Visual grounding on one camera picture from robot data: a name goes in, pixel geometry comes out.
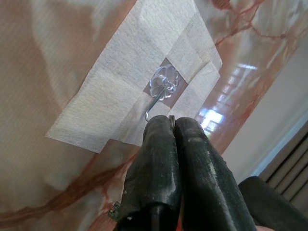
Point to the brown slatted grille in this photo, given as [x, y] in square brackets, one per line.
[288, 166]

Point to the clear plastic adhesive wall hook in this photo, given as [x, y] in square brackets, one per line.
[163, 83]

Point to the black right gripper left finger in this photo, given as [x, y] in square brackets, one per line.
[154, 173]

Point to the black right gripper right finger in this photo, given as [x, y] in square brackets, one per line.
[204, 180]

